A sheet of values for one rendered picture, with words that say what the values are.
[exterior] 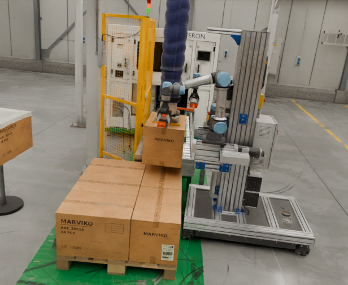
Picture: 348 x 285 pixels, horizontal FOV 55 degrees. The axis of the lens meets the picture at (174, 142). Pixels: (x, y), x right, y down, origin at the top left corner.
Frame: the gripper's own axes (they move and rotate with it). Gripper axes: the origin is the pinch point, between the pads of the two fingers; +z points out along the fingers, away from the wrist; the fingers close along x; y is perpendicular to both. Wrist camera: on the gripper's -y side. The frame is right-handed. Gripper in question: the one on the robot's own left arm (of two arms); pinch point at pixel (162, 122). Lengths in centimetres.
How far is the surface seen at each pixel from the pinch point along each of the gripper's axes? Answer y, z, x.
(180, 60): 51, -51, -8
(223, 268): -28, 120, -68
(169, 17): 49, -88, 7
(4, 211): 20, 120, 157
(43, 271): -57, 123, 83
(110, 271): -51, 119, 29
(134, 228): -51, 75, 11
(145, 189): 3, 66, 11
